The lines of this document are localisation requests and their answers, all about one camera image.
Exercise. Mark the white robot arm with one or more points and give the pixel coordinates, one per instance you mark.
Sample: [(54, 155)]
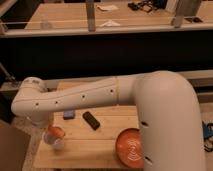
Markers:
[(167, 106)]

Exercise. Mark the orange ceramic plate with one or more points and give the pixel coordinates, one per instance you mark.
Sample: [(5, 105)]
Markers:
[(128, 148)]

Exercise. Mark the white ceramic cup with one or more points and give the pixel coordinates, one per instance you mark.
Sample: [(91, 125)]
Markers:
[(55, 142)]

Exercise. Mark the black rectangular remote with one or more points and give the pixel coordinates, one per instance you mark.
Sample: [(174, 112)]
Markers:
[(91, 120)]

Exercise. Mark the blue sponge block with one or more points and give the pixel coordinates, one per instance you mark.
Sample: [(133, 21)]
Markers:
[(68, 115)]

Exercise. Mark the folded white paper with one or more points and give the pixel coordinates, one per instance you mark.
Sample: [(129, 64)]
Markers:
[(110, 23)]

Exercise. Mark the white paper sheet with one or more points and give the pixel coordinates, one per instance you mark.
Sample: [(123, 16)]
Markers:
[(107, 7)]

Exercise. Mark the cardboard box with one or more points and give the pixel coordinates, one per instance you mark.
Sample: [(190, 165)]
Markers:
[(13, 147)]

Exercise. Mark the grey metal post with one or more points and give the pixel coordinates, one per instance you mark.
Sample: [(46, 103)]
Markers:
[(90, 15), (186, 10)]

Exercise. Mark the grey metal post right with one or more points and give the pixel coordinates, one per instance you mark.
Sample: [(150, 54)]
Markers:
[(186, 10)]

